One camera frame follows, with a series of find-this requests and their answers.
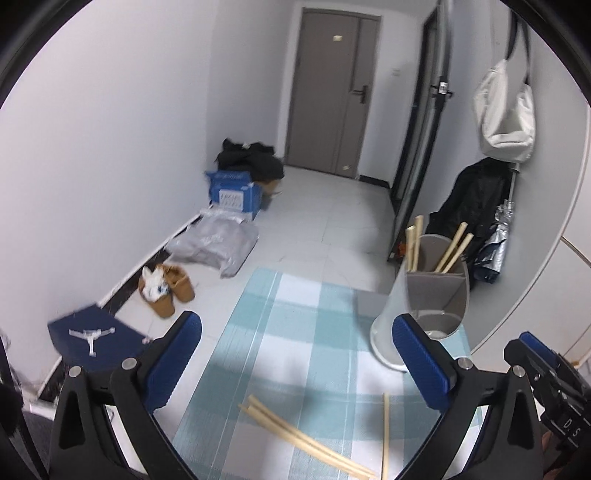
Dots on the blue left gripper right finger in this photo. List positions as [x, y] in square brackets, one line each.
[427, 361]

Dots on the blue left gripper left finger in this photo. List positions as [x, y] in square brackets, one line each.
[164, 361]

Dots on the bamboo chopstick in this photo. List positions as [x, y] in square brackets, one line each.
[410, 247]
[458, 254]
[419, 227]
[451, 249]
[386, 437]
[287, 432]

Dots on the white shoulder bag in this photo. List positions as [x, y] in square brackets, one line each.
[506, 131]

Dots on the brown shoe pair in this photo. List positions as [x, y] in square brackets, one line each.
[160, 286]

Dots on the navy jordan shoe box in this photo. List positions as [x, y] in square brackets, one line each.
[95, 340]

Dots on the white utensil holder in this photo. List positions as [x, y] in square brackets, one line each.
[437, 301]

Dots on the silver folded umbrella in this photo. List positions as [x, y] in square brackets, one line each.
[490, 259]

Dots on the grey plastic mailing bag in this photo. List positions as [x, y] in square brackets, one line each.
[221, 239]

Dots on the teal checkered tablecloth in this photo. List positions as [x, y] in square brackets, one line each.
[302, 348]

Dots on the black hanging jacket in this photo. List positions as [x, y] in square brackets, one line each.
[478, 191]

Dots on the blue cardboard box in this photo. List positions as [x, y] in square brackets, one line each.
[235, 191]

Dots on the black clothes pile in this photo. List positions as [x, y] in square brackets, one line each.
[257, 158]

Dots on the black framed glass door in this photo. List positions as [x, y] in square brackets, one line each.
[432, 92]

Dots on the grey entrance door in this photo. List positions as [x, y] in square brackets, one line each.
[334, 72]

